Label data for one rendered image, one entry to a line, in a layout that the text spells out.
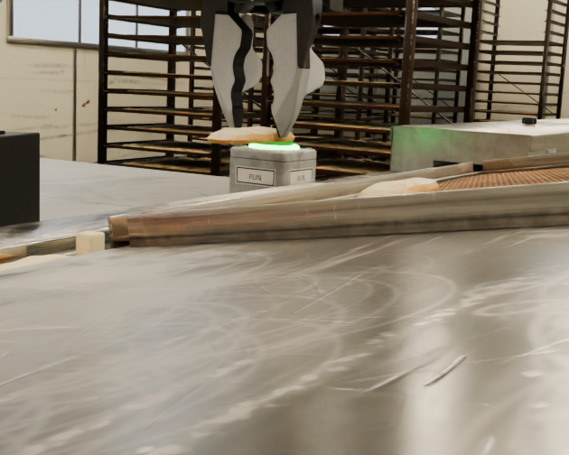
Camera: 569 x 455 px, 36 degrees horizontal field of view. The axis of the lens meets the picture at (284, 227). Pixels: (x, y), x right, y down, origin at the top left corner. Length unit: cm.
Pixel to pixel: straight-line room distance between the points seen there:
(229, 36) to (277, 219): 34
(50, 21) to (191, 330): 645
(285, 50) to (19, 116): 580
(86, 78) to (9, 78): 74
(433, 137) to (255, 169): 27
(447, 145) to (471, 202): 77
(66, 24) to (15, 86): 65
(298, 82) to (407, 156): 47
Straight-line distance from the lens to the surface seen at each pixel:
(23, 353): 18
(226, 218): 37
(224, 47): 69
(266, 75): 313
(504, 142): 107
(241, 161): 93
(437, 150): 110
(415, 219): 33
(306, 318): 17
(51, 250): 57
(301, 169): 94
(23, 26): 644
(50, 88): 661
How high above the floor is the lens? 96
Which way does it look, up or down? 9 degrees down
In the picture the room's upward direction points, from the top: 3 degrees clockwise
